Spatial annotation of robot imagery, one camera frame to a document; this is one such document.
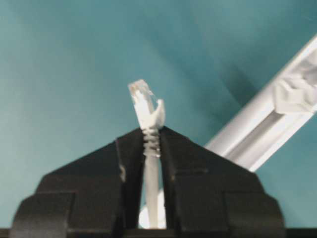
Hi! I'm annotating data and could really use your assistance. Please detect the aluminium extrusion frame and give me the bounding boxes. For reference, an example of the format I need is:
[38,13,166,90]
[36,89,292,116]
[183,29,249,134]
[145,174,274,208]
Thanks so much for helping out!
[205,36,317,172]

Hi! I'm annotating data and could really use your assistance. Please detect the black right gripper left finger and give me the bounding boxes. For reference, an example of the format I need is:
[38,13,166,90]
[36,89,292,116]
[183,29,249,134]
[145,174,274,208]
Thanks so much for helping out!
[9,129,144,238]

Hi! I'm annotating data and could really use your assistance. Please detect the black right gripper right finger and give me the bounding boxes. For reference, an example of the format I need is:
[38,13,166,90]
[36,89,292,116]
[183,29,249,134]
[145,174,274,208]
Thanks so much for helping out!
[160,127,285,238]

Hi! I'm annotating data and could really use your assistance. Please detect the white ethernet cable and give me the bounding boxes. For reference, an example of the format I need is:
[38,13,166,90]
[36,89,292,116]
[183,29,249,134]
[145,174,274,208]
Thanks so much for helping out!
[127,79,166,229]

